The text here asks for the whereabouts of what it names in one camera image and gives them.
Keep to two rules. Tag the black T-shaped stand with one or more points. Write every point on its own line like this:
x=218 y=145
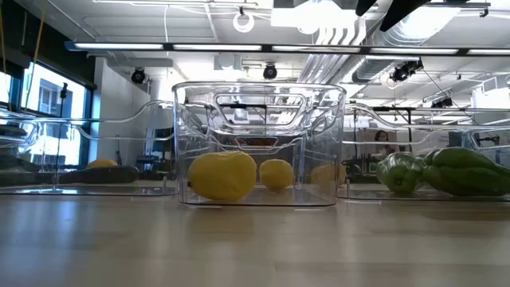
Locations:
x=409 y=119

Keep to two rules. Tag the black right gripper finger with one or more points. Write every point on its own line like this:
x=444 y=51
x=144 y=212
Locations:
x=400 y=12
x=366 y=6

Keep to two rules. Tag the black ceiling spotlight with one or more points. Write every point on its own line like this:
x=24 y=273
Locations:
x=402 y=71
x=138 y=75
x=270 y=71

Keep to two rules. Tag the long ceiling light strip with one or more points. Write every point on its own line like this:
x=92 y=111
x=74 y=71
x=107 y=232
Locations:
x=215 y=47

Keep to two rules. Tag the large green pepper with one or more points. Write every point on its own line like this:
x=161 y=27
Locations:
x=466 y=173

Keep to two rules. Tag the wide clear plastic bin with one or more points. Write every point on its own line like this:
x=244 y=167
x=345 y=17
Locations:
x=119 y=190
x=358 y=194

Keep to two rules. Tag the person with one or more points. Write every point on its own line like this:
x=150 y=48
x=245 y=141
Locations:
x=382 y=137

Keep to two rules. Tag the black office chair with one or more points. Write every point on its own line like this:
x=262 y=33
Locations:
x=163 y=143

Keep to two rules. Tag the narrow clear plastic bin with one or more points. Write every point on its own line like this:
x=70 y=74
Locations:
x=191 y=119

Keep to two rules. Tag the small yellow lemon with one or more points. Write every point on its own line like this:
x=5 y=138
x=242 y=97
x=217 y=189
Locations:
x=276 y=174

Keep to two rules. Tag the green bell pepper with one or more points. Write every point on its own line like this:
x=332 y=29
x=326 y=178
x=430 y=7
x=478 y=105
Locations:
x=398 y=172

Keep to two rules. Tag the purple eggplant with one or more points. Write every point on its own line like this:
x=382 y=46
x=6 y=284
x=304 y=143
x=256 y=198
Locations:
x=107 y=175

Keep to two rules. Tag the window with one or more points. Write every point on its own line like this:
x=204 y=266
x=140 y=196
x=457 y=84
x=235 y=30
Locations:
x=48 y=103

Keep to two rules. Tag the silver ventilation duct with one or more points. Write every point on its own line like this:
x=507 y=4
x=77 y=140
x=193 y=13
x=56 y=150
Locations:
x=382 y=60

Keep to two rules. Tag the orange fruit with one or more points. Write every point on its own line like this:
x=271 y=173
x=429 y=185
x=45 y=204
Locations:
x=103 y=163
x=324 y=174

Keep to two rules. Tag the large yellow lemon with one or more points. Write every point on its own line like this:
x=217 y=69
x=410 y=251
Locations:
x=222 y=175

